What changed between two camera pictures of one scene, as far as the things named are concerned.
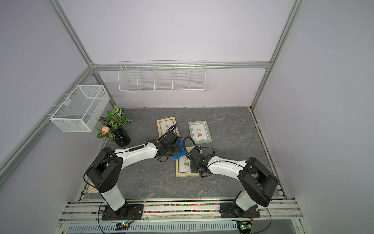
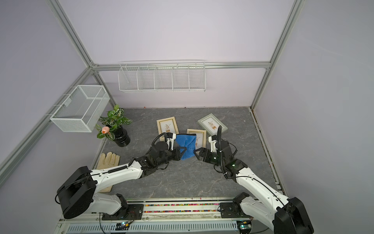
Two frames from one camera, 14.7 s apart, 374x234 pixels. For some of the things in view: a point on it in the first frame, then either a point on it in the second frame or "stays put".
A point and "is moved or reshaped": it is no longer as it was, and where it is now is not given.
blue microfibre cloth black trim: x=182 y=152 is moved or reshaped
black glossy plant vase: x=121 y=137 stays put
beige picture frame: x=164 y=125 stays put
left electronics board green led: x=123 y=226 stays put
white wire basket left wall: x=82 y=109 stays put
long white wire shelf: x=162 y=75 stays put
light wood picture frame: x=183 y=165 → x=201 y=137
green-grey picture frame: x=199 y=132 → x=210 y=123
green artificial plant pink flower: x=113 y=120 stays put
